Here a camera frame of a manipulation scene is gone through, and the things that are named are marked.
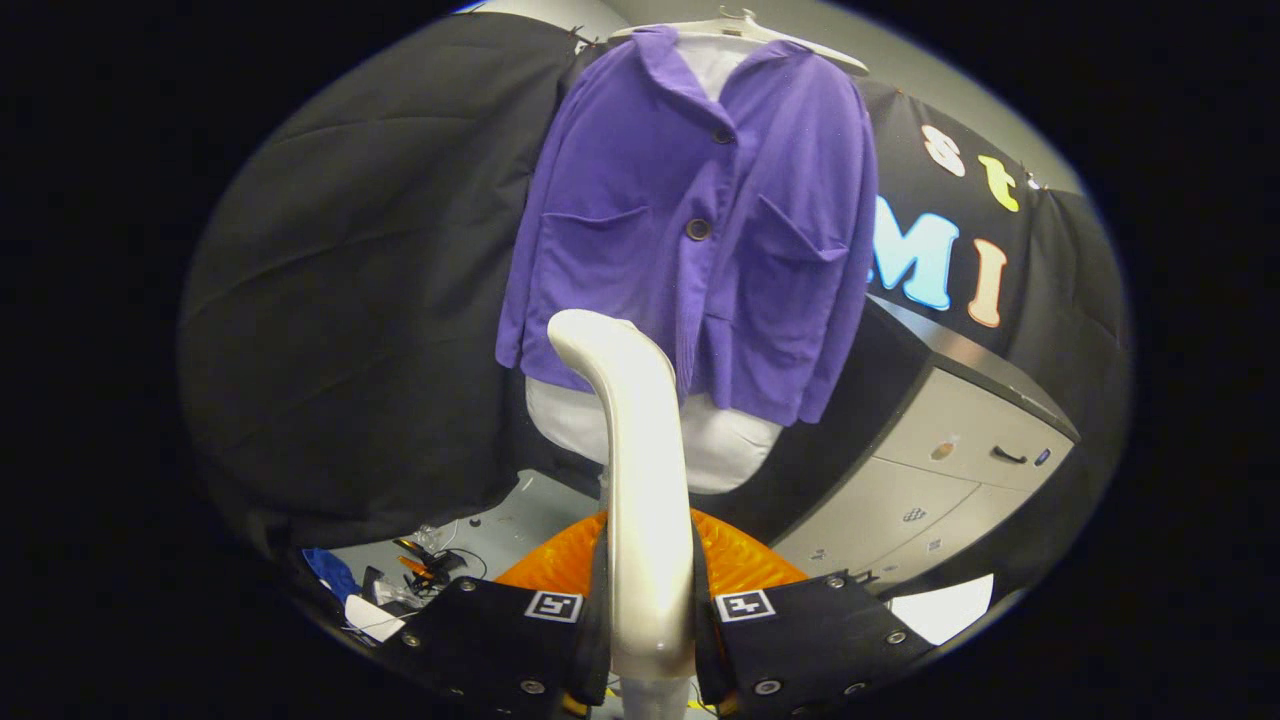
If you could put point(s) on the grey cabinet with black top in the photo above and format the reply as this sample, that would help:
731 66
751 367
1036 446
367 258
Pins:
950 460

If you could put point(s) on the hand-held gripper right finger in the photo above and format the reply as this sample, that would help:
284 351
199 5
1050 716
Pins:
708 650

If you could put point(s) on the blue cloth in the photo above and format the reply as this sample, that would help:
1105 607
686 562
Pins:
330 572

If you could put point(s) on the white flat board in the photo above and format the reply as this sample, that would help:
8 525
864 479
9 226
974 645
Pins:
945 610

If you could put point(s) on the cream garment steamer head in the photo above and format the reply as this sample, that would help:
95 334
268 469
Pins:
645 480

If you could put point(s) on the cream plastic clothes hanger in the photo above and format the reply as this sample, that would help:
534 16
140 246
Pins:
790 40

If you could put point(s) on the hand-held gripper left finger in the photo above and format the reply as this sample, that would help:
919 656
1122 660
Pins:
597 650

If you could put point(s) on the white paper sheet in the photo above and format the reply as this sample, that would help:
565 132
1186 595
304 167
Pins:
375 618

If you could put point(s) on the orange and black tool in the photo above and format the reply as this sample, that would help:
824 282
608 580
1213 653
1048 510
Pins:
425 568

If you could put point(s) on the purple button-up jacket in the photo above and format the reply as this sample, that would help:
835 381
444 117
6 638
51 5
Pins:
640 160

